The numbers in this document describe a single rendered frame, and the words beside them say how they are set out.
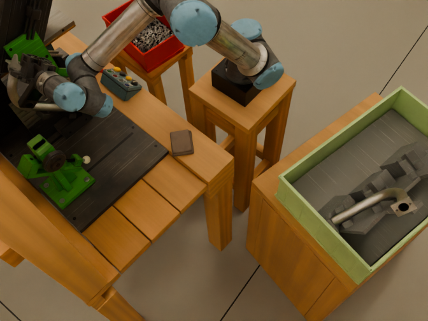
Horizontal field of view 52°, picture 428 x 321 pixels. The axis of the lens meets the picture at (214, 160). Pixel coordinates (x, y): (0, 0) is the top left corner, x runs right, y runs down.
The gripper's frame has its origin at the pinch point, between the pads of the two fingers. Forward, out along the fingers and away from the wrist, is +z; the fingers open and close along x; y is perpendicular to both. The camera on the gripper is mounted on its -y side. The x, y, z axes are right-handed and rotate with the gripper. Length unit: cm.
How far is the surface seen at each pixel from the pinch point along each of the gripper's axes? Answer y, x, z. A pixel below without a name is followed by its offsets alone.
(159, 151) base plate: -15, -43, -30
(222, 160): -9, -56, -49
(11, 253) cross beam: -34, 17, -52
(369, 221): -5, -64, -103
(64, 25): 15.4, -21.5, 15.0
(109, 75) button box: 2.5, -38.7, 4.1
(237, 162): -19, -93, -31
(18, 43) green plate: 7.6, -0.1, 2.4
